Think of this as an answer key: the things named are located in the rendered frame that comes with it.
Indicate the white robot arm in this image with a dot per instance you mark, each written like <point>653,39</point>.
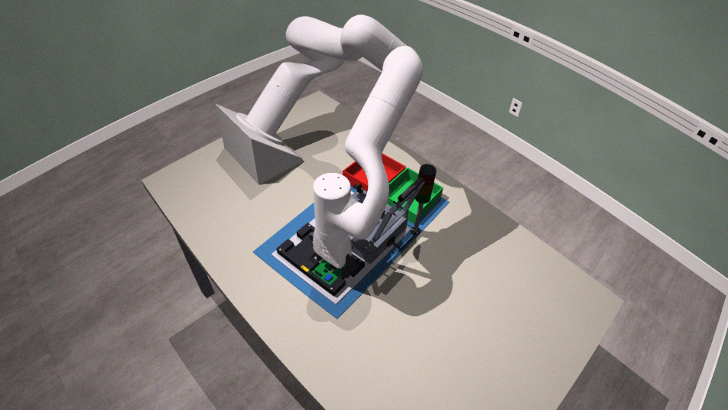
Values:
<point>337,213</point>

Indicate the green bin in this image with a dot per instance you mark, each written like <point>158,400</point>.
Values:
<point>404,180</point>

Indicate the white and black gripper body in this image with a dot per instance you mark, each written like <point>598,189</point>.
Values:
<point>333,252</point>

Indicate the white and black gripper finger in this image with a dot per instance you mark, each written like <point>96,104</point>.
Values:
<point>311,236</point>
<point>351,266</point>

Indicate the red bin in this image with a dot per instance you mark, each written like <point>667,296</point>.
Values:
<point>356,175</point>

